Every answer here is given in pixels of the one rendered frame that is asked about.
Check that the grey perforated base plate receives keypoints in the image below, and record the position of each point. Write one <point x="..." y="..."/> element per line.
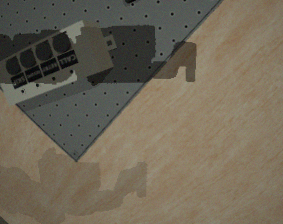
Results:
<point x="147" y="34"/>

